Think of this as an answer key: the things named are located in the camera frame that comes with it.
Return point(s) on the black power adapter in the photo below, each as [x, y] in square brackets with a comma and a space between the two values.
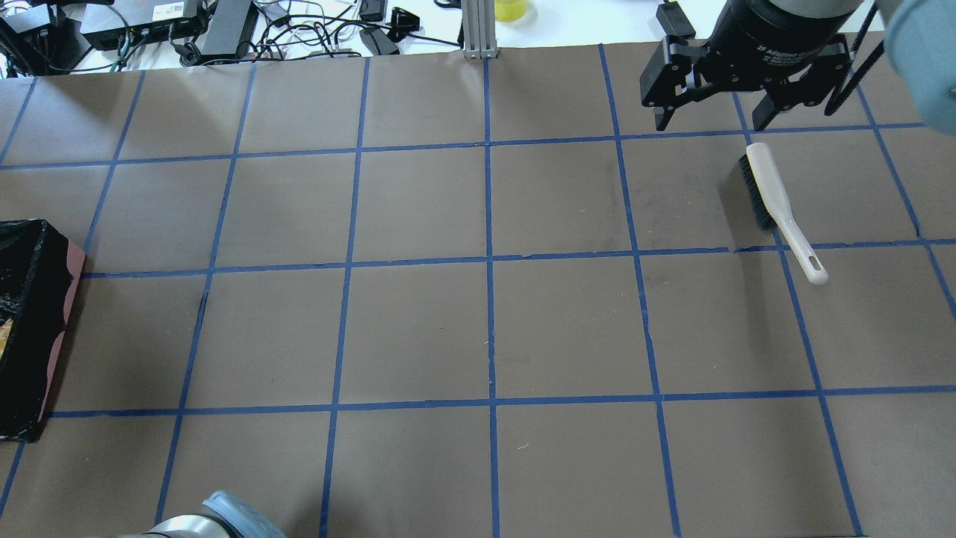
[674, 21]

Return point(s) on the black electronics box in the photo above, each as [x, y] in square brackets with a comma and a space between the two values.
[229, 31]

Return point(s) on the black lined trash bin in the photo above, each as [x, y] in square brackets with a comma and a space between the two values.
[40, 270]

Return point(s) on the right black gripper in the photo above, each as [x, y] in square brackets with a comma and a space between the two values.
[769, 33]

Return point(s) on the beige hand brush black bristles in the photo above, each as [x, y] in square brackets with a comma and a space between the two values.
[773, 210]

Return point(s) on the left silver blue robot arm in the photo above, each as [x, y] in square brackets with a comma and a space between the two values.
[222, 514]

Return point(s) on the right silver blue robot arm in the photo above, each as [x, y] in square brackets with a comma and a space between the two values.
[917, 38]

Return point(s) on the aluminium frame post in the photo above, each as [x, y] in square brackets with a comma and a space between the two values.
[478, 26]

